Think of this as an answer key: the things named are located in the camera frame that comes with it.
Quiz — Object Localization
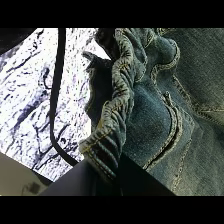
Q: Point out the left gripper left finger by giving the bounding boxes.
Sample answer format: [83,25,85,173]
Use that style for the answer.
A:
[39,160,102,197]

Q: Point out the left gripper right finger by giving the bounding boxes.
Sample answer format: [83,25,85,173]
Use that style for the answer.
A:
[118,153,176,197]

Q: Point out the blue jeans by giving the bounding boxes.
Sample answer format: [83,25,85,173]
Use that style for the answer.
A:
[78,27,224,197]

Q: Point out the black cable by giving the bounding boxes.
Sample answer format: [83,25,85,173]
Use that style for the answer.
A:
[49,27,80,167]

